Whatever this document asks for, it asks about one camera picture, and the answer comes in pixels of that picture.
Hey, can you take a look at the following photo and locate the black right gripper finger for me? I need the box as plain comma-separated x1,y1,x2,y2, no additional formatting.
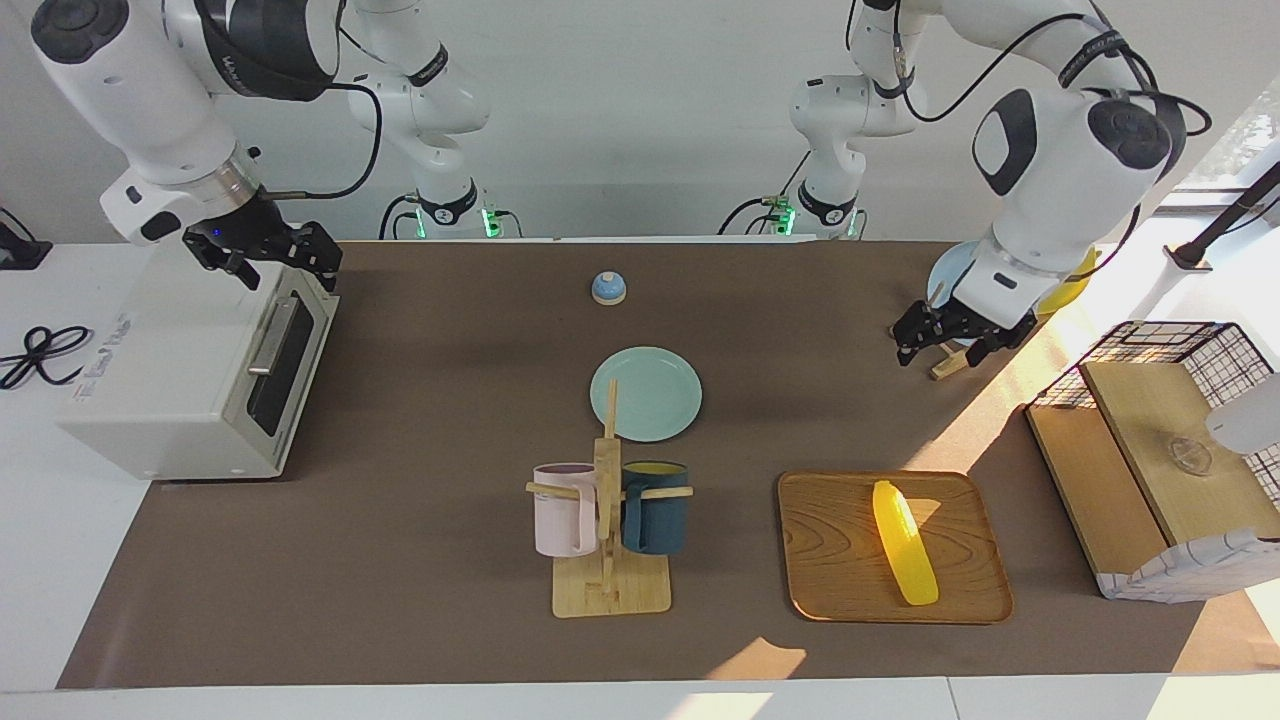
188,243,263,293
300,225,343,293

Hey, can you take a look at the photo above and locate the oven glass door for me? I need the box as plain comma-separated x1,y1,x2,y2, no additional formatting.
225,270,341,476

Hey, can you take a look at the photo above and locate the yellow corn cob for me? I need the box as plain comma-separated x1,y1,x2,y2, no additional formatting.
872,480,940,606

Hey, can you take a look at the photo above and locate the pale green plate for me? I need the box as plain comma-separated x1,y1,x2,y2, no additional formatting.
589,346,703,444

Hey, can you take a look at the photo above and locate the white toaster oven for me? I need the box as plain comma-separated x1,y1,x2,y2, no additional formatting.
55,235,341,481

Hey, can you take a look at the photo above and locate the wooden plate rack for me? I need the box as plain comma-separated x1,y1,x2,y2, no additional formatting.
890,320,979,382

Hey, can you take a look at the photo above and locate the light blue plate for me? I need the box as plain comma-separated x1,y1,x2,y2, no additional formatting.
927,240,989,347

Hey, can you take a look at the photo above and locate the yellow plate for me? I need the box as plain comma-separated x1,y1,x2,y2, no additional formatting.
1035,245,1101,316

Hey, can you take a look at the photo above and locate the black clamp base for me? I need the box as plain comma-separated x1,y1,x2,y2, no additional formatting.
0,208,53,271

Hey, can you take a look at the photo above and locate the wooden serving tray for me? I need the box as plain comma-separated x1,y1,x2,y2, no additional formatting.
777,470,1014,625

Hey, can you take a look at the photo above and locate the white checked cloth liner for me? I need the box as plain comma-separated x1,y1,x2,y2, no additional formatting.
1095,525,1280,603

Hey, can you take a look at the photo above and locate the dark blue mug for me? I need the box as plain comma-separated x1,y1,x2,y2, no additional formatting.
620,460,690,556

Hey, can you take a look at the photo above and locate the brown table mat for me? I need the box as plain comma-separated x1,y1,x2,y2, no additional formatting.
57,238,1280,691

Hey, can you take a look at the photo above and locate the window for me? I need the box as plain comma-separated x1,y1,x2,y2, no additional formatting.
1175,85,1280,211

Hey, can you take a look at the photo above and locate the pink mug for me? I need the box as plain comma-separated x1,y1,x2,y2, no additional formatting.
532,462,601,558

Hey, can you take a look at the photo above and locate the wooden mug rack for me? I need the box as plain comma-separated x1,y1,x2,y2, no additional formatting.
526,378,695,619

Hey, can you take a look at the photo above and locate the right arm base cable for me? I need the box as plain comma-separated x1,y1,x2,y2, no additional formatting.
378,195,421,241

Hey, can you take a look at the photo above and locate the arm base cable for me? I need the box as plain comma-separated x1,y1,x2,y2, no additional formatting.
378,195,421,241
718,150,811,236

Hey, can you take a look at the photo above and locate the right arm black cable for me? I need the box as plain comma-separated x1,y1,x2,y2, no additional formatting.
268,82,384,201

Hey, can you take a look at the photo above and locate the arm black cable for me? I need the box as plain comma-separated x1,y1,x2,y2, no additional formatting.
268,82,384,201
850,0,1213,281

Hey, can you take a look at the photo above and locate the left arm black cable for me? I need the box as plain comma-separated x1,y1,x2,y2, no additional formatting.
850,0,1213,281

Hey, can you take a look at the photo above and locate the coiled black cable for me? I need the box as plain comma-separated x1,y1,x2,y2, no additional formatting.
0,325,93,391

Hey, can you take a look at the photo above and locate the left arm base cable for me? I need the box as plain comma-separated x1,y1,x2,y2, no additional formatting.
718,150,811,236

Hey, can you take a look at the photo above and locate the black wire basket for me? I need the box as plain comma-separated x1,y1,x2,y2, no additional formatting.
1025,320,1280,501

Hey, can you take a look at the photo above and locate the white cylindrical mount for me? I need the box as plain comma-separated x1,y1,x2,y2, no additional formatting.
1205,373,1280,456

